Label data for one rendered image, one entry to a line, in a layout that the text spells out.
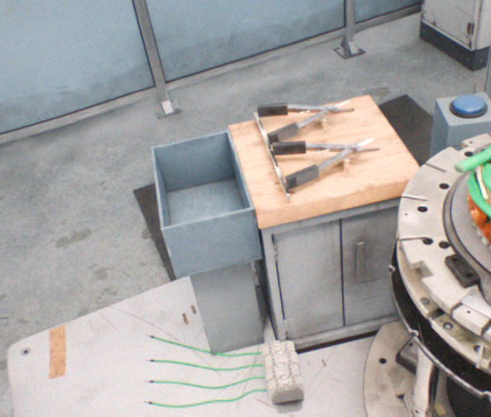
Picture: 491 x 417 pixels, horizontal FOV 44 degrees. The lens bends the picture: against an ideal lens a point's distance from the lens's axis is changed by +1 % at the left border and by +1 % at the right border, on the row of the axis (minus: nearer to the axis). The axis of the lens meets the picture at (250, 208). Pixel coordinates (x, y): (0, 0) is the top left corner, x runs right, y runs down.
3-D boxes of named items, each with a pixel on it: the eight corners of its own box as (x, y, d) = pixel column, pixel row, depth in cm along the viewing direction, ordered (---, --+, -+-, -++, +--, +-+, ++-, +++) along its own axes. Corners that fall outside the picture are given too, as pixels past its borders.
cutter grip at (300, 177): (289, 190, 68) (287, 179, 67) (285, 186, 68) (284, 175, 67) (319, 177, 69) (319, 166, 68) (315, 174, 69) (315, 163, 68)
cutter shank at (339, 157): (319, 174, 68) (319, 170, 68) (314, 171, 69) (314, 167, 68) (358, 150, 71) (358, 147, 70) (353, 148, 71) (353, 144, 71)
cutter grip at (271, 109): (257, 117, 80) (257, 107, 78) (258, 114, 80) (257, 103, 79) (288, 115, 79) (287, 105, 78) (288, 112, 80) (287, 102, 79)
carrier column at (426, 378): (418, 427, 74) (430, 322, 60) (408, 409, 76) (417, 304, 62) (436, 420, 75) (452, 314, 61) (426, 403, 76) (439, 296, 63)
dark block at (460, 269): (457, 258, 55) (459, 248, 54) (478, 284, 53) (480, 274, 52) (443, 262, 55) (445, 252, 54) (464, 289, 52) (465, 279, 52)
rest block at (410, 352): (450, 347, 80) (451, 337, 79) (427, 374, 78) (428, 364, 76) (422, 331, 83) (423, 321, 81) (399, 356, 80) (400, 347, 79)
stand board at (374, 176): (258, 229, 69) (256, 214, 67) (230, 139, 83) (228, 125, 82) (425, 191, 70) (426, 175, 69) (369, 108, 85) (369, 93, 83)
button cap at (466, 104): (488, 112, 81) (488, 107, 81) (457, 117, 82) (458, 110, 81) (478, 98, 84) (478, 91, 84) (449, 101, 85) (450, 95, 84)
